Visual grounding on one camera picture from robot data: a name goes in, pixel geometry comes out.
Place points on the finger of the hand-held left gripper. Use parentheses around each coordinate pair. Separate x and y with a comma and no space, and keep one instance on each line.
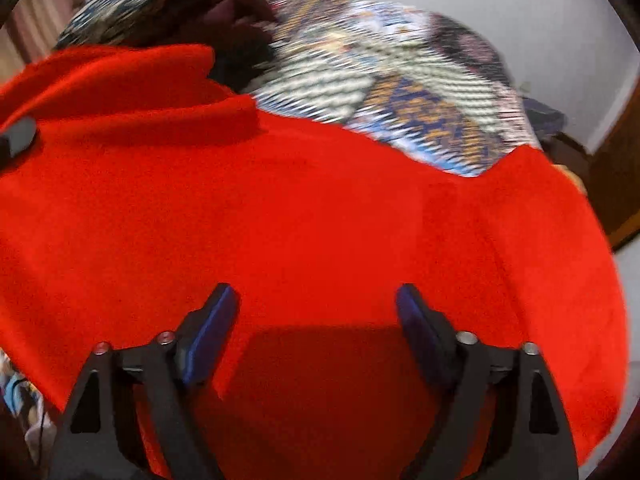
(20,137)

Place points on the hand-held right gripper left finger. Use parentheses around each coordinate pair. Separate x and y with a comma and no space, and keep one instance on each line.
(212,335)

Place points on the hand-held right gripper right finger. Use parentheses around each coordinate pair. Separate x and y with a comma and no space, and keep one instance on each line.
(417,330)

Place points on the red jacket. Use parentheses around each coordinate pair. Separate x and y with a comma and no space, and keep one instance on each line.
(320,210)

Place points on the striped curtain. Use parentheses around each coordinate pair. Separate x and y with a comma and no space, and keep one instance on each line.
(50,5)

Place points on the patchwork patterned bedspread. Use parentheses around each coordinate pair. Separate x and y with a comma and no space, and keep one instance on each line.
(400,85)

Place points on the wooden door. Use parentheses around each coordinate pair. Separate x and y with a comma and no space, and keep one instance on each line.
(617,175)

